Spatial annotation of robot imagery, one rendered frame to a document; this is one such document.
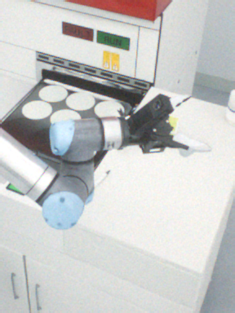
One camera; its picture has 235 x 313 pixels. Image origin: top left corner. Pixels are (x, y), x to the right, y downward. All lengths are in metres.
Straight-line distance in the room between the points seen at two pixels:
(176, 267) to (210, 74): 2.29
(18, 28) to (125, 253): 0.93
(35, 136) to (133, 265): 0.53
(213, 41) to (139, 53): 1.66
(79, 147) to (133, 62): 0.64
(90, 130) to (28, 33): 0.80
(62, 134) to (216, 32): 2.25
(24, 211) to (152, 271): 0.35
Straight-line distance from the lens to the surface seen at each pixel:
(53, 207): 0.96
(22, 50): 1.84
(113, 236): 1.19
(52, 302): 1.58
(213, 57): 3.28
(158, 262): 1.19
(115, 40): 1.62
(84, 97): 1.69
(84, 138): 1.05
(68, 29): 1.68
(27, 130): 1.57
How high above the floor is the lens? 1.91
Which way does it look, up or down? 39 degrees down
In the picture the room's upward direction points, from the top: straight up
